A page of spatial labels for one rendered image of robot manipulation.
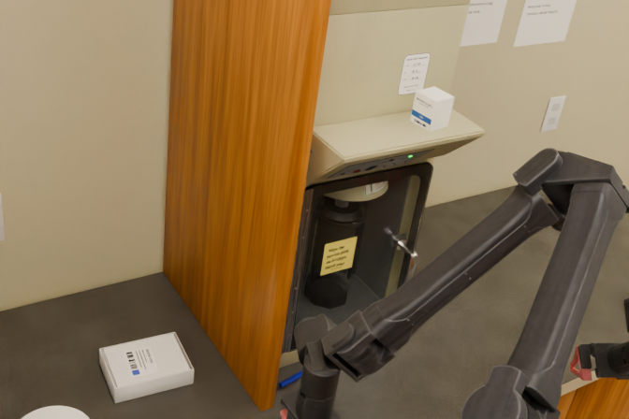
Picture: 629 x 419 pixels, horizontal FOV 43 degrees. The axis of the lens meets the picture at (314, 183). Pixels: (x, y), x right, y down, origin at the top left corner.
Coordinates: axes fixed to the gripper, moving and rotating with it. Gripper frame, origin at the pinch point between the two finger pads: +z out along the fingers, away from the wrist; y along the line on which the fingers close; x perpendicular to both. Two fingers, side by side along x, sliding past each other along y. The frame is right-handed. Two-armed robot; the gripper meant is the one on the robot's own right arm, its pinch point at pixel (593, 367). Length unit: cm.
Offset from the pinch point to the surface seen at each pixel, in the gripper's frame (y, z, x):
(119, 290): 94, 39, -24
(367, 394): 43.3, 15.8, 2.6
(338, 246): 53, -1, -24
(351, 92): 56, -27, -44
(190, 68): 82, -7, -57
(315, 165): 62, -22, -32
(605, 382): -21.8, 29.9, -1.1
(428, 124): 42, -26, -39
